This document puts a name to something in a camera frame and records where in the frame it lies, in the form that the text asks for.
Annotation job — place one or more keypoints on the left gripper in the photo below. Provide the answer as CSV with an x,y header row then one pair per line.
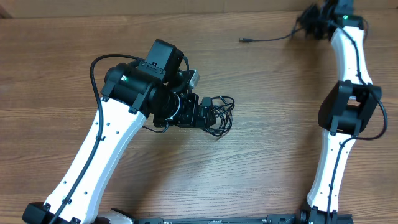
x,y
189,117

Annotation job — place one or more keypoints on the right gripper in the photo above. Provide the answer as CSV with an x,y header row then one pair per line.
x,y
306,17

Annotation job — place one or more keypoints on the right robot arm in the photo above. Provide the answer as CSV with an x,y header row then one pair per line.
x,y
347,109

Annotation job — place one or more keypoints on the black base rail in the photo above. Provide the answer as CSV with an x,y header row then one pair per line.
x,y
217,219

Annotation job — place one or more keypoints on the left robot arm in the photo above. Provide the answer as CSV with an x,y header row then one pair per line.
x,y
133,91

